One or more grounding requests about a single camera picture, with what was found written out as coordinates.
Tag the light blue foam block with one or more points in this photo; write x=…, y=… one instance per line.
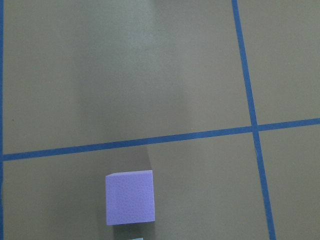
x=141, y=238

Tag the purple foam block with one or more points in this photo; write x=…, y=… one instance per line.
x=130, y=198

